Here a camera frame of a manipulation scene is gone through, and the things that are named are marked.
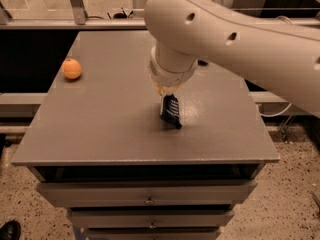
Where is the grey drawer cabinet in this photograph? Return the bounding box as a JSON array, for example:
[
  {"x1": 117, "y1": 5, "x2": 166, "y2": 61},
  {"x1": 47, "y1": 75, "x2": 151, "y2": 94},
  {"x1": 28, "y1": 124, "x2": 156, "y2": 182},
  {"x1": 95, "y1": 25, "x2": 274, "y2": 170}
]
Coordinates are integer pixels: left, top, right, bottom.
[{"x1": 13, "y1": 31, "x2": 278, "y2": 233}]

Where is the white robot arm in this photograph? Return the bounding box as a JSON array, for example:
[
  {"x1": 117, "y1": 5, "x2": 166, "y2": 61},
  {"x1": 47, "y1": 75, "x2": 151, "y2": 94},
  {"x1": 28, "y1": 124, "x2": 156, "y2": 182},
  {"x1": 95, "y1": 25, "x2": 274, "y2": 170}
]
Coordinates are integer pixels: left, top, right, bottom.
[{"x1": 144, "y1": 0, "x2": 320, "y2": 117}]

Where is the middle grey drawer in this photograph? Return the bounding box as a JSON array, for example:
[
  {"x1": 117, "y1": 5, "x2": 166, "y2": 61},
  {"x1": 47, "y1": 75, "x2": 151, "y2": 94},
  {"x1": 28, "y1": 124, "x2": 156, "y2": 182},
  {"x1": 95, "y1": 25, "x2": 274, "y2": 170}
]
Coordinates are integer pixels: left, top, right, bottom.
[{"x1": 68, "y1": 209, "x2": 234, "y2": 228}]

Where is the orange fruit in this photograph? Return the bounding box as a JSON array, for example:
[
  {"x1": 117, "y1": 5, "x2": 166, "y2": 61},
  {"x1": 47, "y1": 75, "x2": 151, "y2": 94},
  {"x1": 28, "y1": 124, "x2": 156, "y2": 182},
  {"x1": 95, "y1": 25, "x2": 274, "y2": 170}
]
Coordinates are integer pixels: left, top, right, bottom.
[{"x1": 62, "y1": 58, "x2": 82, "y2": 80}]

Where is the dark blue rxbar wrapper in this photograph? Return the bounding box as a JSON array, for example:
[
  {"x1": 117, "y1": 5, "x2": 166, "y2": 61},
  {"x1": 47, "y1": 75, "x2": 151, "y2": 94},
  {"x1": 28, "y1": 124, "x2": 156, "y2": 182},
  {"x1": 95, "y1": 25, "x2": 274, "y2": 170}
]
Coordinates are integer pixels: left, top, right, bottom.
[{"x1": 160, "y1": 95, "x2": 182, "y2": 129}]

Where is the top grey drawer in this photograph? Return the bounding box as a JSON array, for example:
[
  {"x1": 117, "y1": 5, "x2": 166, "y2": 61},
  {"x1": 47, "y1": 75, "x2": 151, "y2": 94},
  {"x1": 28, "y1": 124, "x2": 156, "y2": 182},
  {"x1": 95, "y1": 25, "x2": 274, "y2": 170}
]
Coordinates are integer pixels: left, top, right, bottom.
[{"x1": 37, "y1": 180, "x2": 257, "y2": 208}]

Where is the grey drawer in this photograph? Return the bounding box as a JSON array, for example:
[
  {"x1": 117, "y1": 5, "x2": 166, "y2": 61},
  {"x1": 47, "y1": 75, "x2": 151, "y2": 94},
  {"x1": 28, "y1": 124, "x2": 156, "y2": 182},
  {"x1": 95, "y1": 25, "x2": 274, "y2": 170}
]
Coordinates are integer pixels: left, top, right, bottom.
[
  {"x1": 37, "y1": 180, "x2": 257, "y2": 208},
  {"x1": 86, "y1": 228, "x2": 221, "y2": 240},
  {"x1": 68, "y1": 209, "x2": 234, "y2": 228}
]

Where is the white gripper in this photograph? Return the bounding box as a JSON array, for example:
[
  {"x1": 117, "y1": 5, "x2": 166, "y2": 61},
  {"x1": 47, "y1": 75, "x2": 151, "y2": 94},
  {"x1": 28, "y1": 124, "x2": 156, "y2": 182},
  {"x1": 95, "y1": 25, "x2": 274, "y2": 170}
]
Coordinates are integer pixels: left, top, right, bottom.
[{"x1": 149, "y1": 42, "x2": 198, "y2": 96}]

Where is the black shoe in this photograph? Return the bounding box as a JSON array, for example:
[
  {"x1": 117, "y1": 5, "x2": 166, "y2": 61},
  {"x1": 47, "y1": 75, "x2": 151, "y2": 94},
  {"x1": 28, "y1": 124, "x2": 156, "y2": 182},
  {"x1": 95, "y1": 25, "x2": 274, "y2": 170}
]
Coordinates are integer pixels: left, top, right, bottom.
[{"x1": 0, "y1": 220, "x2": 21, "y2": 240}]

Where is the bottom grey drawer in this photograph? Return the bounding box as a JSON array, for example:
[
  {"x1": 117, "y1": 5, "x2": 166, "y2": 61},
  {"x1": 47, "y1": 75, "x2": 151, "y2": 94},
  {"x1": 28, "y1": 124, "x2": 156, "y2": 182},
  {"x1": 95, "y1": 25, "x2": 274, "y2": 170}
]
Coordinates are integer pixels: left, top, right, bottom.
[{"x1": 86, "y1": 228, "x2": 221, "y2": 240}]

